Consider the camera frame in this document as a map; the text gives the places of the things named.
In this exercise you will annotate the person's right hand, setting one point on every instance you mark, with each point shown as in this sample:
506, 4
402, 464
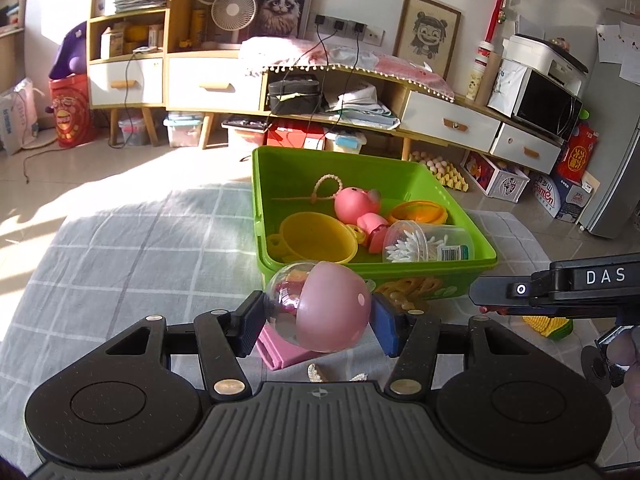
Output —
631, 355

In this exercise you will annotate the green plastic box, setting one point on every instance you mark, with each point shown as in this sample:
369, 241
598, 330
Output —
290, 170

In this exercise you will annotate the small white desk fan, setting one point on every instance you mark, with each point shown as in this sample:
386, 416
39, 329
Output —
233, 10

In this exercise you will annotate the red storage box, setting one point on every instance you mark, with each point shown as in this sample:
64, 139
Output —
295, 137

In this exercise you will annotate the black bag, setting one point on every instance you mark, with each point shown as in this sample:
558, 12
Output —
295, 95

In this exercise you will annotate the wooden cabinet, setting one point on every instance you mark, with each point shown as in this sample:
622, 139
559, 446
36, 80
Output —
179, 5

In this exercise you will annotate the white appliance with dark lid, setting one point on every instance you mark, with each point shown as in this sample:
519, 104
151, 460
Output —
545, 57

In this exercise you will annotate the clear bin with blue contents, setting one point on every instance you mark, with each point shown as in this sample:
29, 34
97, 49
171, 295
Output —
345, 141

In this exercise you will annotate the beige starfish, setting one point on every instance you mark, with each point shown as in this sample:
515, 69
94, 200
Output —
320, 372

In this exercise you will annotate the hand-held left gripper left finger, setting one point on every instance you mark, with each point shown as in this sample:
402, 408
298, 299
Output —
247, 325

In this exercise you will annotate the pink plastic block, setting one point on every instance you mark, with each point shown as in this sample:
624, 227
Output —
280, 352

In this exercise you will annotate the pink pig toy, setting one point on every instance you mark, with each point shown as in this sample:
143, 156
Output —
352, 202

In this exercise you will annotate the black microwave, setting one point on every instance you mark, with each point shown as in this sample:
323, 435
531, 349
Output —
545, 102

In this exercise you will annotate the grey refrigerator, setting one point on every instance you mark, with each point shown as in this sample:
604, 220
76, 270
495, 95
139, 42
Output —
610, 160

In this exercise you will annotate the framed cat picture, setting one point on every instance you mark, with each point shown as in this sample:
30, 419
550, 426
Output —
280, 10

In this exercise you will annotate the white hanging cloth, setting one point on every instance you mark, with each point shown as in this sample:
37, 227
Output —
507, 87

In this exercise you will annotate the pile of folded papers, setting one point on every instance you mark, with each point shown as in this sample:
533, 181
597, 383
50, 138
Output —
360, 107

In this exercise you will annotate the paper notes on refrigerator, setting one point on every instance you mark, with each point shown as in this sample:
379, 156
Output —
625, 50

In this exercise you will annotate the small clear storage bin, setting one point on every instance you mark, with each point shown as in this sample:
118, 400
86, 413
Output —
132, 132

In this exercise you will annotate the pink tasselled cloth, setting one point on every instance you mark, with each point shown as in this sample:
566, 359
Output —
350, 57

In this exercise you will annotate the clear bin with dark lid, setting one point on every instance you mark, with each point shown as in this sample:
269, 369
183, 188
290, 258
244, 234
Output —
245, 137

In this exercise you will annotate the clear cotton swab jar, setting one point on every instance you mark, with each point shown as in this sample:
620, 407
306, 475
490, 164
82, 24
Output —
430, 245

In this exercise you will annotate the small cardboard box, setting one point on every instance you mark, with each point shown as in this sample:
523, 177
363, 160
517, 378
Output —
112, 44

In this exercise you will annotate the framed cartoon girl picture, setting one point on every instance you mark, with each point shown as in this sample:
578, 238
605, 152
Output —
427, 35

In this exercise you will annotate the white plastic bag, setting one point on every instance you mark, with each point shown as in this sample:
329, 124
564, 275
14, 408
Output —
17, 117

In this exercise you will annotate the purple plush toy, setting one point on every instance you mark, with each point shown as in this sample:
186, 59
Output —
67, 52

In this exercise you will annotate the yellow toy pot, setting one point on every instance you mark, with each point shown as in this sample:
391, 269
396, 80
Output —
315, 235

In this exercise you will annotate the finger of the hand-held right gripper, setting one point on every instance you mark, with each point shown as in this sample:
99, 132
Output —
500, 295

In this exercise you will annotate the yellow bottle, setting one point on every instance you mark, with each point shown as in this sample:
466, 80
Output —
198, 27

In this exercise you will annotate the orange toy bowl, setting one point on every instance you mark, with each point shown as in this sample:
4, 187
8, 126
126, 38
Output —
420, 212

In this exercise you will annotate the red gift box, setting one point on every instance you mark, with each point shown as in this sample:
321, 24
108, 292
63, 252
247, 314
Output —
577, 152

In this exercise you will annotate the stack of paper cups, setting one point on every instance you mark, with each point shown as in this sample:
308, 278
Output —
477, 77

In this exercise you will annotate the red printed bag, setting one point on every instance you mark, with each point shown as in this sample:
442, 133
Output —
70, 112

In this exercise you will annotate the wall power sockets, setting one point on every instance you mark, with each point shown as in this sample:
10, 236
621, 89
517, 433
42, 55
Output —
370, 35

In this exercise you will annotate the red hanging ornament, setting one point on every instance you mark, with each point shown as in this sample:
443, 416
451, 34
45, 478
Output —
500, 0

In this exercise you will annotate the toy corn cob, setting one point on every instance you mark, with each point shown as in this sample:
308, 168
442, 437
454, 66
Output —
545, 327

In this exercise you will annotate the white cabinet drawer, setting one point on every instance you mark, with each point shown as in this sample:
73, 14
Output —
125, 82
525, 142
215, 82
450, 115

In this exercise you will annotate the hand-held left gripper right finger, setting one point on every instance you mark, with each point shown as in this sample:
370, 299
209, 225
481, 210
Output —
390, 325

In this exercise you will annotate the tray of eggs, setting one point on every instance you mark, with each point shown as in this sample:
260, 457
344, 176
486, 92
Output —
442, 170

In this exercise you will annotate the blue and red carton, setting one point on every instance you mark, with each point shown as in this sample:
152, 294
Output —
557, 197

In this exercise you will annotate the pink and clear capsule ball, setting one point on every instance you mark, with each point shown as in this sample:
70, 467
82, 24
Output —
330, 305

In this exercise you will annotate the white and red carton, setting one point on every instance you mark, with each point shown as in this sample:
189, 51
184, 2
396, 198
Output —
497, 180

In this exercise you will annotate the grey checked blanket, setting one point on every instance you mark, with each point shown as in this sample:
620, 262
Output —
125, 260

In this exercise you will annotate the clear bin with blue lid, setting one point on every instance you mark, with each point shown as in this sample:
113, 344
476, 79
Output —
185, 130

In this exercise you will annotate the yellow shelf item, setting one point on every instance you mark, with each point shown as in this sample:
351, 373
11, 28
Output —
136, 34

